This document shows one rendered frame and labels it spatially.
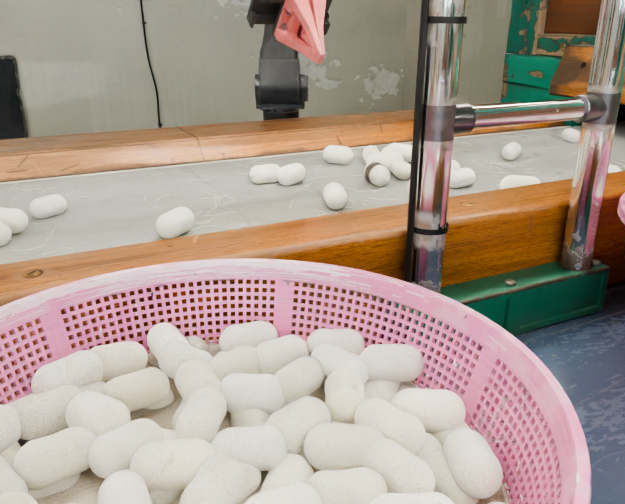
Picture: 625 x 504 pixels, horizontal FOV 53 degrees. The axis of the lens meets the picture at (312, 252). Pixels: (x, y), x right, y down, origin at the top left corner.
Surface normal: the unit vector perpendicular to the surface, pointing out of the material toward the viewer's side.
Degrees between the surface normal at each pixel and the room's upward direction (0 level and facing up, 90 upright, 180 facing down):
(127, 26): 90
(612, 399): 0
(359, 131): 45
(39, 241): 0
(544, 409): 75
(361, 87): 90
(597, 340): 0
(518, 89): 88
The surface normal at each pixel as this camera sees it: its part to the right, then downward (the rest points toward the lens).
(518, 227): 0.45, 0.32
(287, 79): -0.01, 0.05
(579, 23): -0.89, 0.15
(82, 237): 0.00, -0.93
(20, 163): 0.32, -0.43
